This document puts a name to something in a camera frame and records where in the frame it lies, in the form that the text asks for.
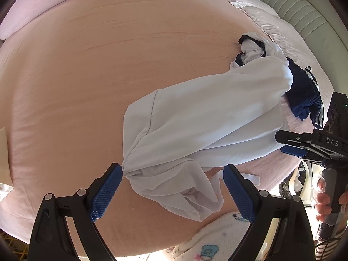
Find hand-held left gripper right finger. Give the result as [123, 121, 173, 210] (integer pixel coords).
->
[223, 164, 316, 261]

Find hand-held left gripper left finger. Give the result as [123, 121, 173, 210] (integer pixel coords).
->
[29, 163, 123, 261]

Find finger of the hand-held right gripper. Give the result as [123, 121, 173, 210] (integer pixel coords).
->
[274, 130, 317, 149]
[281, 145, 325, 167]

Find plain white garment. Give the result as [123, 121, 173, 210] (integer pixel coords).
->
[122, 57, 294, 221]

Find person's right forearm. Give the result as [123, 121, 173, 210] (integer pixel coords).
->
[313, 223, 343, 261]

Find person's right hand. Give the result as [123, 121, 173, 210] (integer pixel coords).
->
[312, 174, 346, 223]

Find navy shorts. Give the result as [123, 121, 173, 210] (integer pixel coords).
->
[283, 57, 325, 129]

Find cream cloth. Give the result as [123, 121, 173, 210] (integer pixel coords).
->
[0, 127, 14, 188]

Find pink bed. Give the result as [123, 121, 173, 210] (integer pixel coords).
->
[0, 0, 335, 261]

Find grey padded headboard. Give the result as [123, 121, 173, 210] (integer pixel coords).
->
[253, 0, 346, 68]

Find large pink pillow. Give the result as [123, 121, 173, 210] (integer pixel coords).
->
[0, 0, 105, 41]

